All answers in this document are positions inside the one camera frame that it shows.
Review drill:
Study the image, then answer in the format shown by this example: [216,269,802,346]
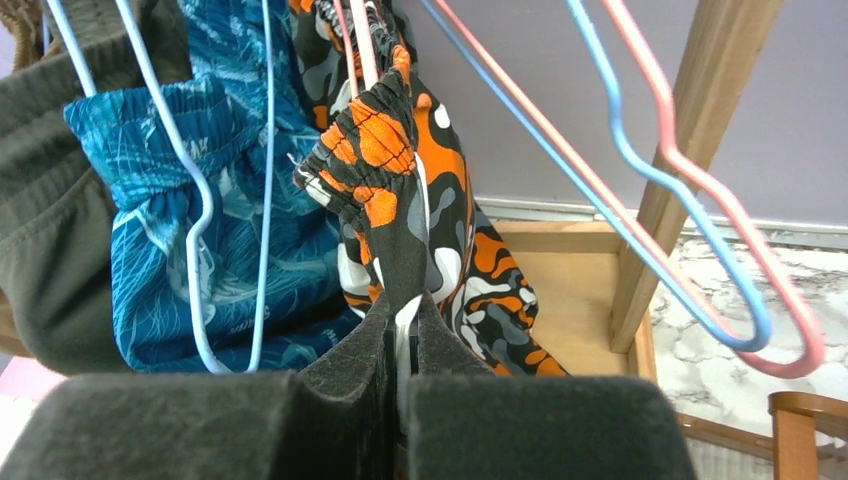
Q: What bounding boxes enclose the wooden clothes rack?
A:
[0,0,787,384]

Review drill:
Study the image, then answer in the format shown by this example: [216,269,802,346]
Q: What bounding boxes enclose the pink clipboard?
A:
[1,357,66,400]

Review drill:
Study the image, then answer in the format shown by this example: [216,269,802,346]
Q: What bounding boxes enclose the pink wire hanger taken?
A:
[333,0,380,98]

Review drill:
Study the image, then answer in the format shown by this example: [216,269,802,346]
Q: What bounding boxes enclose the blue patterned hanging shorts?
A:
[64,1,360,373]

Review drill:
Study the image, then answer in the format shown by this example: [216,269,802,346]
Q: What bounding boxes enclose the wooden weaving loom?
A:
[678,391,847,479]

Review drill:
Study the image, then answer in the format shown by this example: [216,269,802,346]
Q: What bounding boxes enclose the orange camouflage shorts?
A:
[287,0,571,379]

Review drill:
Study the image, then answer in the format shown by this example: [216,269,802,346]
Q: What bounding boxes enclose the dark green hanging shorts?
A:
[1,1,191,375]

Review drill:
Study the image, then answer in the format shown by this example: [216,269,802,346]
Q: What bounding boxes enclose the pink wire hanger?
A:
[424,1,825,379]

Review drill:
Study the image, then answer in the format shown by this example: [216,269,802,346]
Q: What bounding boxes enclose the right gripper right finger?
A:
[406,296,696,479]

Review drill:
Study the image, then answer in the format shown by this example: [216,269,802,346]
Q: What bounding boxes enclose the brown hanging shorts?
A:
[1,0,62,72]

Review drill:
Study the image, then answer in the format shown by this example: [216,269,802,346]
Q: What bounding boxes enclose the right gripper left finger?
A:
[1,299,394,479]

